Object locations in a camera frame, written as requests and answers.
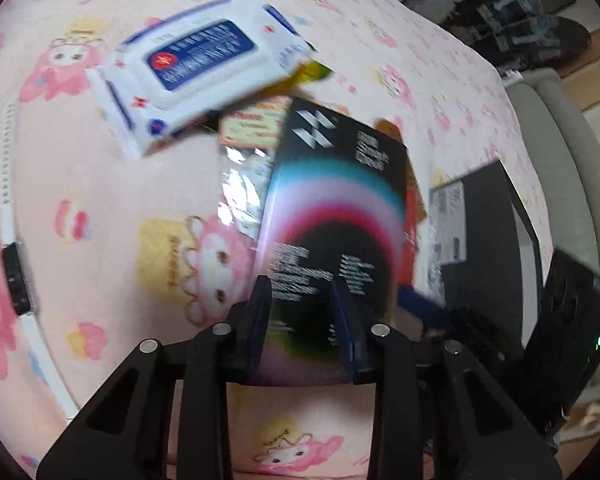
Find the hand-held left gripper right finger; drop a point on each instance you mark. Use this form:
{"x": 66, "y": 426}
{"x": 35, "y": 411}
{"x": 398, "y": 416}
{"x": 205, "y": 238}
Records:
{"x": 347, "y": 322}

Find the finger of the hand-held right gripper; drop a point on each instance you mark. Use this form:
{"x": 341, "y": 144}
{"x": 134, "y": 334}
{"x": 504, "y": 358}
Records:
{"x": 425, "y": 305}

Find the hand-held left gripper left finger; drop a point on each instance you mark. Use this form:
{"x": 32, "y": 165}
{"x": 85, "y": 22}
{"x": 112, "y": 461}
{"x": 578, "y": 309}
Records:
{"x": 260, "y": 312}

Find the black container box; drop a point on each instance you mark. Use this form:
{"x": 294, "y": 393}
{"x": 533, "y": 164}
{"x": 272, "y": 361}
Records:
{"x": 485, "y": 220}

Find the black box with rainbow gradient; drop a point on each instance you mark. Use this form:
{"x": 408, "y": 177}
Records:
{"x": 330, "y": 200}

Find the white printed snack packet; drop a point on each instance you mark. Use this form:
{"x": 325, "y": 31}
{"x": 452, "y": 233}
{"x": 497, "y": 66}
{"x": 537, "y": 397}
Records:
{"x": 245, "y": 185}

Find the grey chair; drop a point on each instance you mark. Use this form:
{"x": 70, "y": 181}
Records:
{"x": 565, "y": 160}

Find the orange card packet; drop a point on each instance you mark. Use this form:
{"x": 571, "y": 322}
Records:
{"x": 252, "y": 120}

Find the pink printed blanket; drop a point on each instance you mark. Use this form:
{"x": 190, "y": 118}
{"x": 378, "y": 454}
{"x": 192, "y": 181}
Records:
{"x": 105, "y": 185}

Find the yellow snack packet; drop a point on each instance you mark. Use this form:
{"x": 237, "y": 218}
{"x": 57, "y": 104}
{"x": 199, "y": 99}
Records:
{"x": 305, "y": 72}

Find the white blue wet wipes pack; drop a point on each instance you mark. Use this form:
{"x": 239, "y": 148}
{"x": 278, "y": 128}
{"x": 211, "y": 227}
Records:
{"x": 195, "y": 60}

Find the dark shoe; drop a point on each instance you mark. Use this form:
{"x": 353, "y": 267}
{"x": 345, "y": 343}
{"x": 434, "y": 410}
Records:
{"x": 555, "y": 35}

